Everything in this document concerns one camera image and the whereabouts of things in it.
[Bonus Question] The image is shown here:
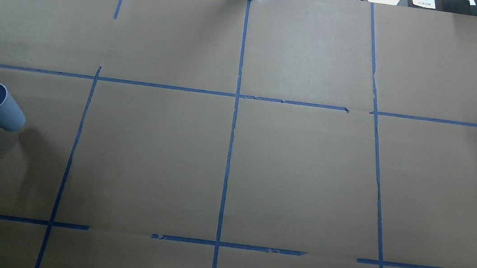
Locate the black box with label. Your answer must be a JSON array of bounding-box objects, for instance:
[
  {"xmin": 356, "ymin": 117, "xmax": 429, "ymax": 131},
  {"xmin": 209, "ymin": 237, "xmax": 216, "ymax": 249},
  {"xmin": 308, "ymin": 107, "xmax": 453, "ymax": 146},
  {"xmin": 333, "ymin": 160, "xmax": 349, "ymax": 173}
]
[{"xmin": 396, "ymin": 0, "xmax": 474, "ymax": 16}]

